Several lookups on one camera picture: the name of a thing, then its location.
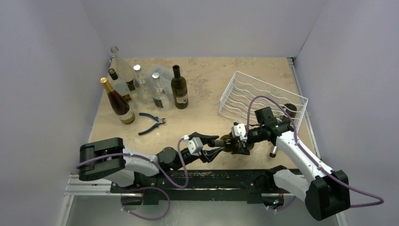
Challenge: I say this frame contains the dark green bottle silver cap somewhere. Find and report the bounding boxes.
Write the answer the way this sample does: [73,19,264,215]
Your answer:
[207,134,241,154]

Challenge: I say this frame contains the white wire wine rack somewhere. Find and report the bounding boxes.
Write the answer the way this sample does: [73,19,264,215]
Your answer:
[218,71,308,128]

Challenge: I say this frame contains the dark bottle black cap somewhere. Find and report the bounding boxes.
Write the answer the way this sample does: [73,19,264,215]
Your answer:
[171,65,189,109]

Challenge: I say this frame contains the round clear bottle silver cap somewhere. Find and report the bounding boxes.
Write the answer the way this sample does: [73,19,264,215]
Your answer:
[133,64,152,104]

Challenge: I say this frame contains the amber bottle gold foil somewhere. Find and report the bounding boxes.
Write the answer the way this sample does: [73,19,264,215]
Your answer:
[100,77,135,124]

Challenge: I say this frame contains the square bottle gold black cap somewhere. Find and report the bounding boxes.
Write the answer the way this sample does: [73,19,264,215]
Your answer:
[108,68,133,104]

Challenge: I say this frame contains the tall clear glass bottle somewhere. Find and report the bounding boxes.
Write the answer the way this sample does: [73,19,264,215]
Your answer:
[110,46,139,93]

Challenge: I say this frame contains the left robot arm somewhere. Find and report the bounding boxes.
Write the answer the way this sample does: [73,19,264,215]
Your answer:
[76,132,224,193]

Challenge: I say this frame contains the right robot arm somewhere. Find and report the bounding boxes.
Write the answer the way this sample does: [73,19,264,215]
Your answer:
[231,107,351,221]

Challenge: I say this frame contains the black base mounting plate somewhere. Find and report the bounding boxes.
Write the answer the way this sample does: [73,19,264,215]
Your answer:
[110,166,292,209]

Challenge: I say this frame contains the clear plastic compartment box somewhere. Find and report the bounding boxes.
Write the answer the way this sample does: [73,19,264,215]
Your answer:
[148,64,174,96]

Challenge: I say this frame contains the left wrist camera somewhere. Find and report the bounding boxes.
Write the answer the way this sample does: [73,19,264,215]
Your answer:
[183,135,203,151]

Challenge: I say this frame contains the blue handled pliers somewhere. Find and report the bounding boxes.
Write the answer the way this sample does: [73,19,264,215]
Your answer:
[138,113,167,136]

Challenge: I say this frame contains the aluminium frame rail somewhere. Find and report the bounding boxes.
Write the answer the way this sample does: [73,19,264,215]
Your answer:
[56,174,114,226]

